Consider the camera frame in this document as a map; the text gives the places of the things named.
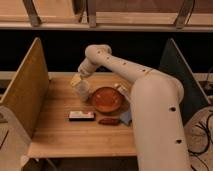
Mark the right dark side panel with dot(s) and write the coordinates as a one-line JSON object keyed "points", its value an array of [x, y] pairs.
{"points": [[174, 63]]}

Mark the blue white sponge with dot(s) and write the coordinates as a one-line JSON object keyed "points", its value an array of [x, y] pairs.
{"points": [[126, 117]]}

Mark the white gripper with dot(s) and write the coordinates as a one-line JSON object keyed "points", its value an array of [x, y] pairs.
{"points": [[79, 76]]}

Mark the black and white box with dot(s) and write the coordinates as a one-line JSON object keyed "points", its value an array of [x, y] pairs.
{"points": [[81, 116]]}

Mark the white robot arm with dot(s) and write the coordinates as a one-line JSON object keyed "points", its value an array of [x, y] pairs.
{"points": [[155, 108]]}

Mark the orange bowl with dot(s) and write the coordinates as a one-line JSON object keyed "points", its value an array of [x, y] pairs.
{"points": [[106, 99]]}

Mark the red sausage toy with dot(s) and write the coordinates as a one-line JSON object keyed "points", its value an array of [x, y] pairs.
{"points": [[109, 121]]}

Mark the left wooden side panel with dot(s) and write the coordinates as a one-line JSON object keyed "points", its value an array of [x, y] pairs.
{"points": [[22, 101]]}

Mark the white ceramic cup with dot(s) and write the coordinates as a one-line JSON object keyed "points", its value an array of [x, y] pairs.
{"points": [[83, 90]]}

